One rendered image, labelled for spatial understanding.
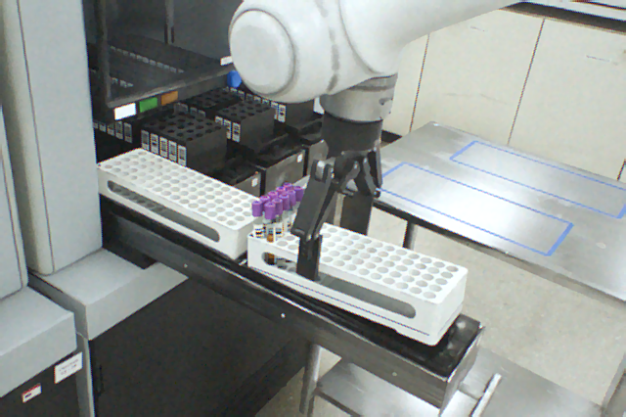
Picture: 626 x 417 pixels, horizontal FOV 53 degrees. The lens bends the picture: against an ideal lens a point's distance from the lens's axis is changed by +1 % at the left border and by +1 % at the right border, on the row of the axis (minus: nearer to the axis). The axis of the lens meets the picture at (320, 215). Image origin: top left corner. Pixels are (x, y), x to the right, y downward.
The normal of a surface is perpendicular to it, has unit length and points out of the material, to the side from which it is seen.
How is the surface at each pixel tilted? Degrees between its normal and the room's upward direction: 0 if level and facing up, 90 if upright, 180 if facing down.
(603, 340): 0
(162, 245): 90
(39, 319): 0
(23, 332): 0
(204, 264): 90
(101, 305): 90
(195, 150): 90
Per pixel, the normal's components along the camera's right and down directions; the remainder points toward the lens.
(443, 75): -0.54, 0.37
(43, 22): 0.84, 0.35
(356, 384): 0.11, -0.86
